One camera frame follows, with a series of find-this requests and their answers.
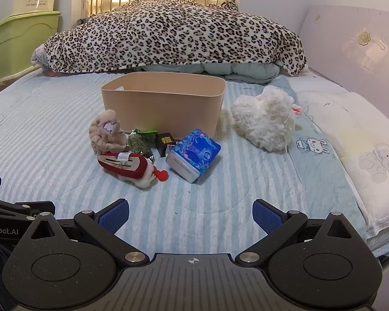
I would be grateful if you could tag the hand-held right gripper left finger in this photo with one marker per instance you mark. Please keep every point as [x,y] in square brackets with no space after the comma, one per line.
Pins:
[115,216]

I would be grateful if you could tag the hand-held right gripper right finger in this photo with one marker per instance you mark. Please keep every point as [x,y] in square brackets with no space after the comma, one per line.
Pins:
[266,216]

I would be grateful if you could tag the red santa plush toy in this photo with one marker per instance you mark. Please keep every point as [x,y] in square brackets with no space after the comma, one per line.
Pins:
[126,167]

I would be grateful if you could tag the light blue rabbit print sheet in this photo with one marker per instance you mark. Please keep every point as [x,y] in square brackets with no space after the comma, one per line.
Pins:
[314,178]

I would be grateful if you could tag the blue striped bed pad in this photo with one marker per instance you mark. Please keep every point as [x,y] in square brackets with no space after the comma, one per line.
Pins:
[45,129]

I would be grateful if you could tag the green tea packet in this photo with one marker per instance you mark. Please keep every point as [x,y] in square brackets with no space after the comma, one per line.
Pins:
[137,144]

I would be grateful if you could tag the beige plush toy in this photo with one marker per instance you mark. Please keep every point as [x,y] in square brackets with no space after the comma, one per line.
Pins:
[105,132]

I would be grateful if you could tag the small black box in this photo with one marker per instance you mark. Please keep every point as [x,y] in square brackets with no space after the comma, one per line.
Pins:
[164,142]

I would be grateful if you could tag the blue patterned tin box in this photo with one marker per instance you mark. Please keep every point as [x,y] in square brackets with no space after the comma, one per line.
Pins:
[194,155]

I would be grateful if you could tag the white fluffy plush toy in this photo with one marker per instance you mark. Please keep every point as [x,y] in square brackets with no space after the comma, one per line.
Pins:
[265,120]

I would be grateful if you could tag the white cartoon print pillow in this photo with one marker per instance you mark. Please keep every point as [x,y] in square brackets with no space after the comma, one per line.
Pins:
[353,155]

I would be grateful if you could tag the beige plastic storage bin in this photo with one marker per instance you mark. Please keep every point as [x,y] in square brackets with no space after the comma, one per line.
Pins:
[162,111]

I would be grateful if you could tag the pink patterned cloth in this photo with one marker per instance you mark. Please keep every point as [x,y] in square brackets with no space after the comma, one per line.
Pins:
[40,56]

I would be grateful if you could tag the green plastic storage box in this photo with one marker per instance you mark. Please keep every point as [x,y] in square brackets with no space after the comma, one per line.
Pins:
[16,45]

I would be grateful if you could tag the folded light blue quilt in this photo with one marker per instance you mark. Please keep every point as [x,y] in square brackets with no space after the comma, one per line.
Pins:
[214,71]

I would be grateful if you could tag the pale pink headboard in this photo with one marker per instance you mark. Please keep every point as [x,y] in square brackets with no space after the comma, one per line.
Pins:
[350,48]

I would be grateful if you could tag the leopard print blanket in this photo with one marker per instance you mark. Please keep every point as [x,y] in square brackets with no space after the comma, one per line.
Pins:
[168,35]

